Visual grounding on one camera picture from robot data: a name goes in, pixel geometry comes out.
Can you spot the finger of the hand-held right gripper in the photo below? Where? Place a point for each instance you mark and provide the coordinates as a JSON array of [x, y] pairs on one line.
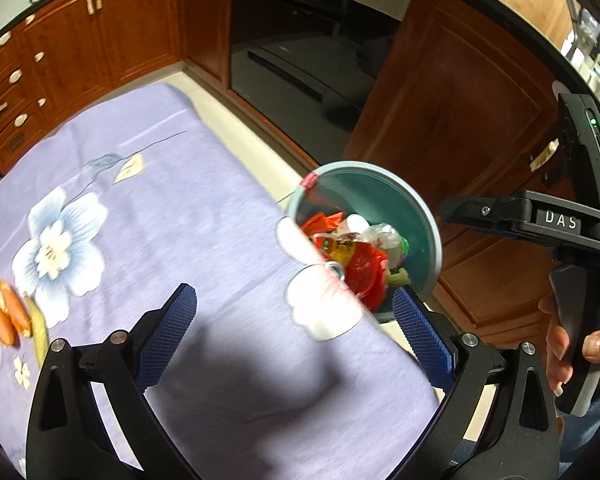
[[507, 232], [470, 207]]

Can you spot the blue round trash bin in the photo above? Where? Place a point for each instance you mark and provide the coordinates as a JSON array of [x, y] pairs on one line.
[[380, 195]]

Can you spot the orange wooden kitchen cabinets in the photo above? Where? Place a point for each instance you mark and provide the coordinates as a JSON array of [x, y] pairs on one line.
[[80, 40]]

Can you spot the purple floral tablecloth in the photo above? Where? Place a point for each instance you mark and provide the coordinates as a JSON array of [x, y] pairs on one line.
[[205, 200]]

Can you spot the green packet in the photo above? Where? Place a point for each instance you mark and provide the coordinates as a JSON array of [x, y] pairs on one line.
[[399, 277]]

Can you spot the built-in black oven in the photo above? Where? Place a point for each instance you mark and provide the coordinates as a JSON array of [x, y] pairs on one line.
[[305, 60]]

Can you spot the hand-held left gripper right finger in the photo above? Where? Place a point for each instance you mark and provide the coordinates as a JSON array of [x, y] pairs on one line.
[[425, 340]]

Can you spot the person's right hand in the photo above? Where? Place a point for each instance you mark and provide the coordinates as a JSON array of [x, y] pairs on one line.
[[552, 340]]

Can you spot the yellow snack packet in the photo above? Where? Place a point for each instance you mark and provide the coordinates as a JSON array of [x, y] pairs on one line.
[[337, 250]]

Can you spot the dark brown wooden cabinet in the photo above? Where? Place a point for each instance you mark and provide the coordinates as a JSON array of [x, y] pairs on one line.
[[455, 85]]

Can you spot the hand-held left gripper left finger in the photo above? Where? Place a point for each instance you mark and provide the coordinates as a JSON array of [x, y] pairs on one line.
[[167, 332]]

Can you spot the orange red wrapper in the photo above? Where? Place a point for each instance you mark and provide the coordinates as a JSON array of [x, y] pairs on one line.
[[320, 222]]

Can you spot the banana peel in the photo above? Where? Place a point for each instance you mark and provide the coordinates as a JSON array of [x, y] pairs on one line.
[[40, 332]]

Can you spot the orange peel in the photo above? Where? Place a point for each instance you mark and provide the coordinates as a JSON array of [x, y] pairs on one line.
[[7, 315]]

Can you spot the red plastic bag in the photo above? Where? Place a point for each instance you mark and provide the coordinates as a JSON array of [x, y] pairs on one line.
[[365, 270]]

